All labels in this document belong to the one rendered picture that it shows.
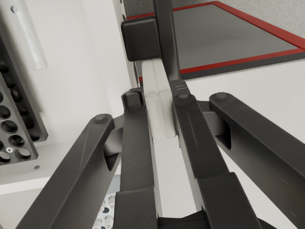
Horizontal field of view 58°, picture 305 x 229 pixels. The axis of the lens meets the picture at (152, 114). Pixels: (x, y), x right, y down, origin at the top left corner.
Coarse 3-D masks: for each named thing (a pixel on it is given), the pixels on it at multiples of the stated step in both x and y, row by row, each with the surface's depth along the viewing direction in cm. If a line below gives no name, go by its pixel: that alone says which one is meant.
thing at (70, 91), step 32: (0, 0) 24; (32, 0) 24; (64, 0) 24; (64, 32) 25; (64, 64) 27; (96, 64) 27; (32, 96) 28; (64, 96) 29; (96, 96) 29; (64, 128) 30; (32, 160) 29; (0, 192) 27
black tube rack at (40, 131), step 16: (0, 32) 22; (0, 48) 22; (0, 64) 23; (16, 64) 24; (16, 80) 24; (0, 96) 24; (16, 96) 25; (0, 112) 26; (32, 112) 25; (16, 128) 26; (32, 128) 26; (0, 144) 27; (0, 160) 24
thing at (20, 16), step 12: (12, 0) 23; (24, 0) 24; (12, 12) 23; (24, 12) 23; (24, 24) 24; (24, 36) 24; (36, 36) 25; (24, 48) 25; (36, 48) 25; (36, 60) 25
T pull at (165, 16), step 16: (160, 0) 18; (160, 16) 18; (128, 32) 18; (144, 32) 19; (160, 32) 19; (128, 48) 19; (144, 48) 19; (160, 48) 19; (176, 48) 19; (176, 64) 20
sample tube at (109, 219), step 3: (108, 216) 43; (111, 216) 43; (105, 219) 43; (108, 219) 42; (111, 219) 43; (105, 222) 42; (108, 222) 42; (111, 222) 42; (105, 225) 42; (108, 225) 42; (111, 225) 42; (108, 228) 42
